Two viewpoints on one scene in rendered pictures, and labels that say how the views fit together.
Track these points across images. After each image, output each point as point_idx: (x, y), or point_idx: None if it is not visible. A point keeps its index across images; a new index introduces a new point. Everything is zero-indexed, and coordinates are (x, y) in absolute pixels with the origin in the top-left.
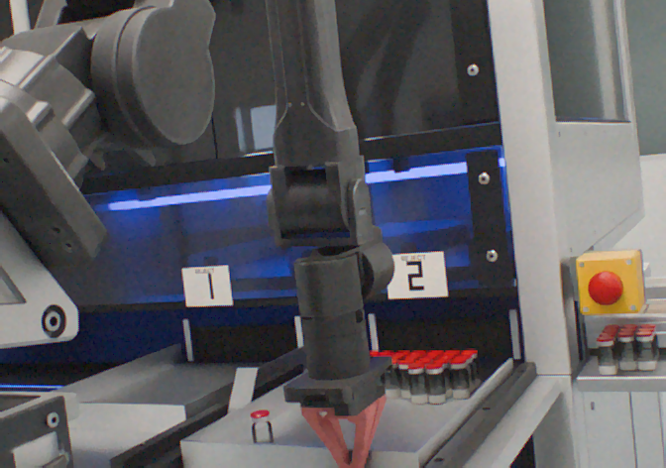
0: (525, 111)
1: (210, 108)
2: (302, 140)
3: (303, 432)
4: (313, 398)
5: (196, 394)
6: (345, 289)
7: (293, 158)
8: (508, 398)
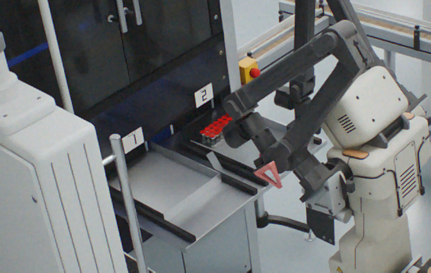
0: (230, 25)
1: None
2: (310, 73)
3: (248, 157)
4: None
5: (167, 179)
6: None
7: (308, 78)
8: None
